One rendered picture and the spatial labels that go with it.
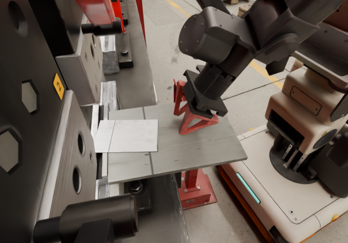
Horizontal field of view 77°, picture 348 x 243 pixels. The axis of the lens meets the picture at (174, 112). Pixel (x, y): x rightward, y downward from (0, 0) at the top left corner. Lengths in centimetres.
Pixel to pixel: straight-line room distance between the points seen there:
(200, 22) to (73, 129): 22
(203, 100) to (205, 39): 11
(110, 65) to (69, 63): 62
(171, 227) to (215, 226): 95
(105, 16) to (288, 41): 23
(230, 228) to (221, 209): 11
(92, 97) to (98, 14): 9
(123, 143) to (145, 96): 32
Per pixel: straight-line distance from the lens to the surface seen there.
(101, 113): 54
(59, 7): 21
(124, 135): 47
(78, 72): 23
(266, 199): 126
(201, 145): 45
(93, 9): 19
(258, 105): 212
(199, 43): 31
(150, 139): 45
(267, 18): 34
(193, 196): 136
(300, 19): 33
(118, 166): 43
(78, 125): 18
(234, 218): 148
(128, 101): 73
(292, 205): 130
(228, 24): 33
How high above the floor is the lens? 136
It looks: 45 degrees down
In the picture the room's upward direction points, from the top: straight up
